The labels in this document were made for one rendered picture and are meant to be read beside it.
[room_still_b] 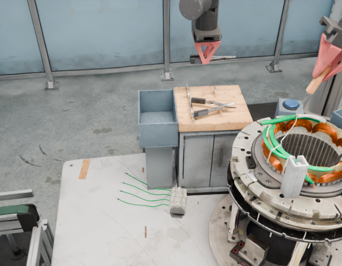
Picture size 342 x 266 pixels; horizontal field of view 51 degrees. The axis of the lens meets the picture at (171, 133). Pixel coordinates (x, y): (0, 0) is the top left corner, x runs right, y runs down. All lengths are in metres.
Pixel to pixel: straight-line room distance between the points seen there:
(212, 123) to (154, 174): 0.27
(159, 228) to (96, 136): 1.64
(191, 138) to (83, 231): 0.41
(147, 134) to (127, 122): 1.76
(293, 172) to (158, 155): 0.47
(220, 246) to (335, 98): 0.61
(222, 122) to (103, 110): 2.00
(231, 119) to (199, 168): 0.19
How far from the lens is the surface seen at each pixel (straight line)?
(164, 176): 1.12
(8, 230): 1.29
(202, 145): 1.02
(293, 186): 0.74
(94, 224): 1.11
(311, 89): 0.75
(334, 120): 1.10
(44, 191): 2.33
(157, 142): 1.00
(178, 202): 1.08
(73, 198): 1.18
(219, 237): 1.04
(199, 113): 0.95
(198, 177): 1.11
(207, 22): 0.94
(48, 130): 2.78
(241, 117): 0.99
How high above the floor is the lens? 1.65
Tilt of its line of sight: 39 degrees down
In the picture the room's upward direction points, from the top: straight up
